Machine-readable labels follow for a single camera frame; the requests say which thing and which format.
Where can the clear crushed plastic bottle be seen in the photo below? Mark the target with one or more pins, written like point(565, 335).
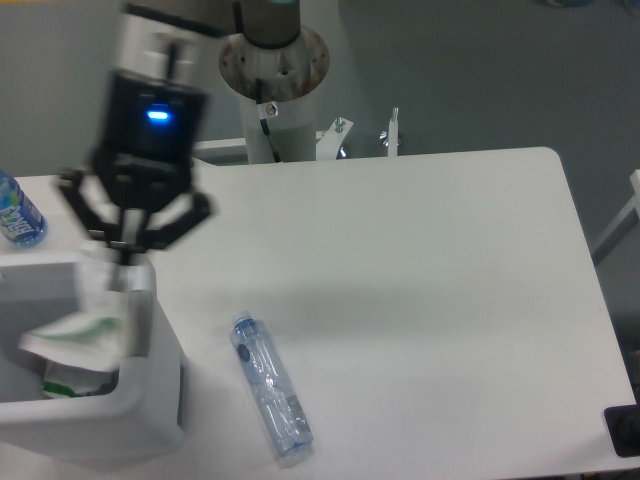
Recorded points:
point(272, 389)

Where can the black device at table edge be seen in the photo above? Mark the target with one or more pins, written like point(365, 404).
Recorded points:
point(623, 426)

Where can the white and green paper carton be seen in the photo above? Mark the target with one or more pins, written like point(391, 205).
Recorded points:
point(101, 332)

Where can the blue labelled water bottle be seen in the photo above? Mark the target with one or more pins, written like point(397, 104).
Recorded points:
point(22, 223)

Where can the crumpled carton inside bin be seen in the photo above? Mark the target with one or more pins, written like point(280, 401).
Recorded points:
point(62, 381)

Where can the white metal post with bolt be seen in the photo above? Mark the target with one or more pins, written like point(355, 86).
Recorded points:
point(390, 138)

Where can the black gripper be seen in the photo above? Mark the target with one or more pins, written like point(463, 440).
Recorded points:
point(143, 160)

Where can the white metal frame bracket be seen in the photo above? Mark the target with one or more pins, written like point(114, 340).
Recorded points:
point(224, 152)

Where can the white plastic trash can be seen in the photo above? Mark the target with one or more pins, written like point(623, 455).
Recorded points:
point(141, 417)

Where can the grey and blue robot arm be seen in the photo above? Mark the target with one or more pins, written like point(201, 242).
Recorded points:
point(164, 40)

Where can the white frame leg right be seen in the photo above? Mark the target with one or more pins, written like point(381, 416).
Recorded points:
point(621, 224)

